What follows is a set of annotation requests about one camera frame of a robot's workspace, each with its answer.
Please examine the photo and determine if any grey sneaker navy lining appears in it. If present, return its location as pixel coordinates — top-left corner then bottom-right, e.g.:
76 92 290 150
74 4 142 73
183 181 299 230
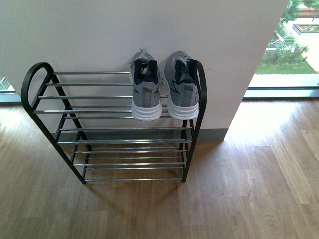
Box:
164 51 199 120

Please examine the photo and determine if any black metal shoe rack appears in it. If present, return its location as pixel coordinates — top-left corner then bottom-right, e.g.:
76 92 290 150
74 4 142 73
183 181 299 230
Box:
21 62 207 183

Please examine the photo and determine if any grey sneaker with heel tab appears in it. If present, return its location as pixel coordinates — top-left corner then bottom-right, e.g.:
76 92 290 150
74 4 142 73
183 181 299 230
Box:
129 48 162 121

